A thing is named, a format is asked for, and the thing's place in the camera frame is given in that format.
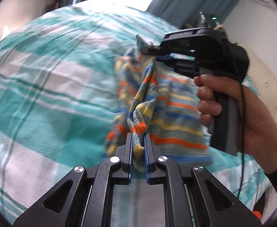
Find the striped knit sweater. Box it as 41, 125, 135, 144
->
105, 36, 212, 170

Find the person's right hand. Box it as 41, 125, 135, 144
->
193, 74, 277, 174

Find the blue window curtain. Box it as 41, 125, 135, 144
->
147, 0, 239, 28

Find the teal plaid bed cover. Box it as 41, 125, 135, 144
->
0, 0, 272, 225

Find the orange fuzzy rug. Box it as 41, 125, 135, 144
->
252, 211, 262, 220

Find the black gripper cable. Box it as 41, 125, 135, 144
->
236, 81, 247, 198

